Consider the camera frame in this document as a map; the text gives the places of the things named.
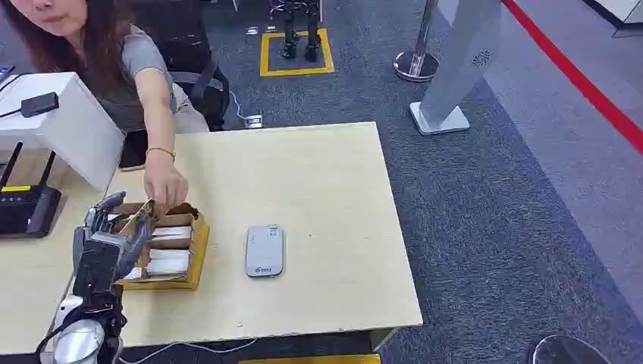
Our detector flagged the white card stack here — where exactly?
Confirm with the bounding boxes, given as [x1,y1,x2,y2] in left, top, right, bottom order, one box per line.
[145,248,191,277]
[149,225,193,240]

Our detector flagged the person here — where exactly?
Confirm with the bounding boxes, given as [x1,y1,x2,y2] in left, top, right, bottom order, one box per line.
[0,0,211,209]

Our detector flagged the small black device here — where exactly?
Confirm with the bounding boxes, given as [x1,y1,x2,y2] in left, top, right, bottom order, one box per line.
[20,91,61,119]

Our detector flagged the white box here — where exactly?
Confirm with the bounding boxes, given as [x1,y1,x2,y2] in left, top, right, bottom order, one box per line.
[0,71,126,193]

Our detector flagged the round chrome base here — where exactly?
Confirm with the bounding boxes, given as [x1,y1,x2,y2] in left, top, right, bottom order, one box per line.
[527,334,613,364]

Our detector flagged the black robot legs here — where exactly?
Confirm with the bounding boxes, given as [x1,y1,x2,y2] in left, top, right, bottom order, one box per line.
[278,0,323,64]

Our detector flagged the brown card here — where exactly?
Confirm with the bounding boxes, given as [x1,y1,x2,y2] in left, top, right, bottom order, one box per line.
[117,199,155,235]

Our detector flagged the gold bracelet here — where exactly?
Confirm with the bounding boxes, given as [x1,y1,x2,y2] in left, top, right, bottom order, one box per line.
[145,146,177,161]

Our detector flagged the black office chair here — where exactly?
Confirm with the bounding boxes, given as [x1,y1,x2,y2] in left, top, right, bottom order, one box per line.
[126,0,231,133]

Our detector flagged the person's hand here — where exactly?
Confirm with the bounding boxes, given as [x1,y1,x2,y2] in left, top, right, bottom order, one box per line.
[143,149,190,209]

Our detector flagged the black phone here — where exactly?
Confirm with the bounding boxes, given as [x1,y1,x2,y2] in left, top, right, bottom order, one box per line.
[118,129,149,172]

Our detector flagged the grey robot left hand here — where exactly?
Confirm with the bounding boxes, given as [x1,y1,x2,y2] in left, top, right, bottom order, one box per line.
[72,190,152,298]

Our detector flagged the black router with antennas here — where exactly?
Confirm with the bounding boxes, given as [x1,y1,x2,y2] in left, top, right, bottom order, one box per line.
[0,141,63,240]

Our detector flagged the chrome stanchion post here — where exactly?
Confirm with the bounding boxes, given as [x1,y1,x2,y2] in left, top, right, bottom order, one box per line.
[392,0,441,83]

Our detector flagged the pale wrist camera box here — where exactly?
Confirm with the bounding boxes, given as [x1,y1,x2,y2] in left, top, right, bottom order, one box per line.
[52,295,86,328]

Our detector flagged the yellow floor tape strip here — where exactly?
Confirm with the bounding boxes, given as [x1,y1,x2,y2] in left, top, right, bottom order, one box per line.
[239,353,382,364]

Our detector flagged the wooden card box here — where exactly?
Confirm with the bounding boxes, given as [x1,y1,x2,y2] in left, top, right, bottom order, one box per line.
[111,202,212,292]

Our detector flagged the grey card reader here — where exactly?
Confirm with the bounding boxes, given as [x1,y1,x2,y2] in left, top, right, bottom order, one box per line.
[244,224,286,279]

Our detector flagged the white cable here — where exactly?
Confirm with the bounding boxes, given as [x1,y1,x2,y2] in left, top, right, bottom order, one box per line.
[116,337,259,364]

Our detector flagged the white pillar stand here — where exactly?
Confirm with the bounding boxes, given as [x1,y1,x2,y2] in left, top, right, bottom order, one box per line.
[408,0,503,137]

